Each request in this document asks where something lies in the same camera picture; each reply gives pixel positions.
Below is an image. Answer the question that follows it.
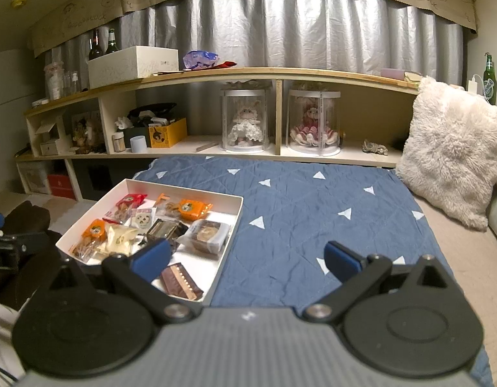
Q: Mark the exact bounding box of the black bag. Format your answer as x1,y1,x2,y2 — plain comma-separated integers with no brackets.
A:
127,103,178,130

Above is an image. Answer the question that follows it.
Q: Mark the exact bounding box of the grey curtain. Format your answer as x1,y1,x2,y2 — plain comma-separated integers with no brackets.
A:
45,0,464,85

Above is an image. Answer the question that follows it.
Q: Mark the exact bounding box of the fluffy white pillow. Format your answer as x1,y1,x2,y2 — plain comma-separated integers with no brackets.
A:
395,76,497,232

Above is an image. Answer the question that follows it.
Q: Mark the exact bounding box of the small grey figurine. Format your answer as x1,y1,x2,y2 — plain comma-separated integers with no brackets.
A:
362,139,390,156

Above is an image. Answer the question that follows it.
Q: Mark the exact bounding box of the white cardboard box tray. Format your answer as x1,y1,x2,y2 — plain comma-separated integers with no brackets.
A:
55,178,245,306

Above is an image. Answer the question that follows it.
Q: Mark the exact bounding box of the beige bed sheet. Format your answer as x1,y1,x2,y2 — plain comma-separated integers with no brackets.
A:
387,171,497,387

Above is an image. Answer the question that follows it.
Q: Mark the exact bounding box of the dark green container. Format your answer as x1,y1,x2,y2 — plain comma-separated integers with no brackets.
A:
123,127,150,148

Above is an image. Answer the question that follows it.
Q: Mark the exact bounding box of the red box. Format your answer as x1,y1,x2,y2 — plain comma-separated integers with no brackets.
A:
47,173,77,200

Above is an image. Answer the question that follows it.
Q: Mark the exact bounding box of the dark brownie packet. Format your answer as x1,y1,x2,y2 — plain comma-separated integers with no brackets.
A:
145,218,189,247

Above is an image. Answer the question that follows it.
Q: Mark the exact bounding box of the red round-label snack packet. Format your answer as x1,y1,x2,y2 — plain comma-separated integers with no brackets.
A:
114,193,148,223

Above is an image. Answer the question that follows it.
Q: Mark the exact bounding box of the brown chocolate packet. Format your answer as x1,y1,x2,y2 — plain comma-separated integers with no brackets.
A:
159,262,204,302

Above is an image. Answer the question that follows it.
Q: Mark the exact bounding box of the white storage bin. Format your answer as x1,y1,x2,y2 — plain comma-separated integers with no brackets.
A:
18,163,51,195

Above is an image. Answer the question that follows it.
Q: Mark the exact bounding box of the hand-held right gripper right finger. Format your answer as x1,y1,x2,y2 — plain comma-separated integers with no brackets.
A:
303,241,461,324

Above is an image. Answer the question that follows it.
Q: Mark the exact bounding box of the blue triangle print blanket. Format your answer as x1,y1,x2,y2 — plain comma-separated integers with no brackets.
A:
133,155,495,387

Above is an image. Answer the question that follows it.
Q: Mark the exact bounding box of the dark cloth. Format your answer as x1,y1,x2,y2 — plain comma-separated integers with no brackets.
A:
0,199,72,303

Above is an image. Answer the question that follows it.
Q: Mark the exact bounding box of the white printed clothing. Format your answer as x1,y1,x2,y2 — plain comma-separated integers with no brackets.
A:
0,300,27,387

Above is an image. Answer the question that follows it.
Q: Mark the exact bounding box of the yellow box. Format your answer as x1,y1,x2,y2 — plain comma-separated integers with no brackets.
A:
148,118,188,148

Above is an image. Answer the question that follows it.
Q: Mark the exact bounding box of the white storage box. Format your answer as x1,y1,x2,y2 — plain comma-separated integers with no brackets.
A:
88,45,179,89

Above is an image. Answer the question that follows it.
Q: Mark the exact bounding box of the green beer bottle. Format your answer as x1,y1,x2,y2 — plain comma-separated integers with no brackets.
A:
105,28,120,55

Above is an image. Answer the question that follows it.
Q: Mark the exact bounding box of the red dress doll case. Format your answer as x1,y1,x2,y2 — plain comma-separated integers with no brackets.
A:
288,85,341,157

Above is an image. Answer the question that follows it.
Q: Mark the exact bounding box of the white dress doll case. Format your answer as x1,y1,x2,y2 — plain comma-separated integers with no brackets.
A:
221,84,271,154

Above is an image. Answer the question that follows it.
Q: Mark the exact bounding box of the wooden shelf unit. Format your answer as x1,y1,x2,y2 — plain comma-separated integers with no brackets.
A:
15,67,420,202

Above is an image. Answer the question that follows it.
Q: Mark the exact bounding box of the cream snack packet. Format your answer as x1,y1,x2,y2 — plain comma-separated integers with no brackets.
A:
105,226,140,256

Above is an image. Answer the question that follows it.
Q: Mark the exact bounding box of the open small white box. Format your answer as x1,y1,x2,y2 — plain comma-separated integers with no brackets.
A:
35,123,60,142

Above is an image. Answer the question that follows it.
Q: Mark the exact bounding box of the pink white snack packet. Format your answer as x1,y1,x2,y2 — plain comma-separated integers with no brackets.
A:
131,206,157,227

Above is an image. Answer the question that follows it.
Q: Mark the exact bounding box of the grey cookie packet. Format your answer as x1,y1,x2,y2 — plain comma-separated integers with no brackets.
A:
189,220,232,254

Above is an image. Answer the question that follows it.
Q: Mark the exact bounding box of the clear glass jar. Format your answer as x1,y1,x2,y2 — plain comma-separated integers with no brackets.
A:
45,62,65,101

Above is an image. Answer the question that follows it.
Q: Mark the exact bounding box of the blue plastic bag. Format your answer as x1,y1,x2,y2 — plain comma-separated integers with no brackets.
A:
183,50,219,69

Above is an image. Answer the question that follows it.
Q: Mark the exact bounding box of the tall orange snack packet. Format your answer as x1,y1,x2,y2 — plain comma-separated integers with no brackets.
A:
72,218,108,259

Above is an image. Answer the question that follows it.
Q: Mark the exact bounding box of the green glass bottle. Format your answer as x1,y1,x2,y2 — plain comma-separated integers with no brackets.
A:
483,52,497,105

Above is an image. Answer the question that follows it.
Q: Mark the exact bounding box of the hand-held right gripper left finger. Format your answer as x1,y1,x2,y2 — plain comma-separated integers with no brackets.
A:
41,238,194,324

